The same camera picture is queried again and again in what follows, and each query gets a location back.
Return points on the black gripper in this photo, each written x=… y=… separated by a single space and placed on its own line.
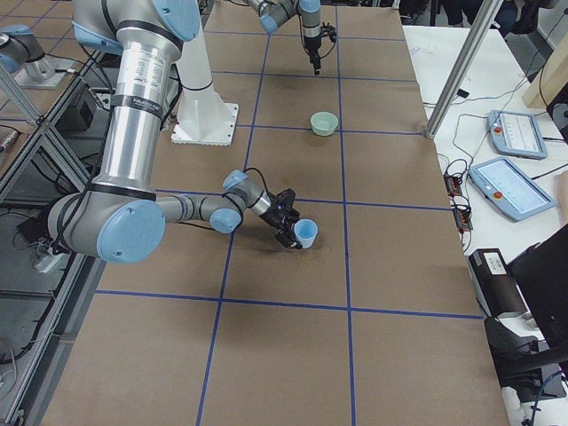
x=272 y=217
x=311 y=45

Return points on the light blue cup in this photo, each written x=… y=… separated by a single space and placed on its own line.
x=305 y=231

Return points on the light green bowl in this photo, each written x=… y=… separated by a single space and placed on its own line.
x=324 y=123

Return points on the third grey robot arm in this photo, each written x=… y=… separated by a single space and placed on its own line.
x=23 y=56

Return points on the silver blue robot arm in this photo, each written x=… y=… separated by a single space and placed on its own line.
x=274 y=14
x=117 y=216

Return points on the black orange usb hub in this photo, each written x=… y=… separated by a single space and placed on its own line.
x=459 y=202

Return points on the black box with label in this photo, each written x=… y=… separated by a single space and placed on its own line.
x=496 y=289

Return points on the far teach pendant tablet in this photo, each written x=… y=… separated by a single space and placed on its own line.
x=516 y=134

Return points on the teach pendant tablet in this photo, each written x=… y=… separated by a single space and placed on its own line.
x=516 y=134
x=510 y=190

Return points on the near teach pendant tablet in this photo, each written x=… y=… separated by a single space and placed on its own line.
x=510 y=190

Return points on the wrist black camera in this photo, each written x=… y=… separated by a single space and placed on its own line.
x=283 y=202
x=327 y=30

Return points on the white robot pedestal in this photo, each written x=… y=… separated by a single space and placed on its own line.
x=203 y=118

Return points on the aluminium frame post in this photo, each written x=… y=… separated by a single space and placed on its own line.
x=482 y=23

